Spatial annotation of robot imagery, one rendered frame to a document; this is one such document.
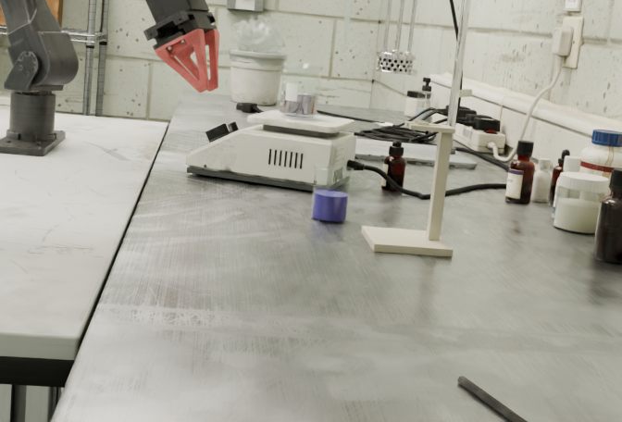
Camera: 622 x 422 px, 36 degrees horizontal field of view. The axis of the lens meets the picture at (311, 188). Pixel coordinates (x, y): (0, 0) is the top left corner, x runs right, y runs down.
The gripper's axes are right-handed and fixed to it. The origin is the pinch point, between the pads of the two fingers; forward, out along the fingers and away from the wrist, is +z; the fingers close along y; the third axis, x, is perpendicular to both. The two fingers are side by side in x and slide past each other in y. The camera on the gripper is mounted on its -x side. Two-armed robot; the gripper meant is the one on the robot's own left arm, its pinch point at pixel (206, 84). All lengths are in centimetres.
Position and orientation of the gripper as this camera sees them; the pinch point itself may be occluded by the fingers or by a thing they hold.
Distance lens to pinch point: 130.3
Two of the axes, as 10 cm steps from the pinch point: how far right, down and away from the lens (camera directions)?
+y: 2.7, -1.4, 9.5
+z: 4.1, 9.1, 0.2
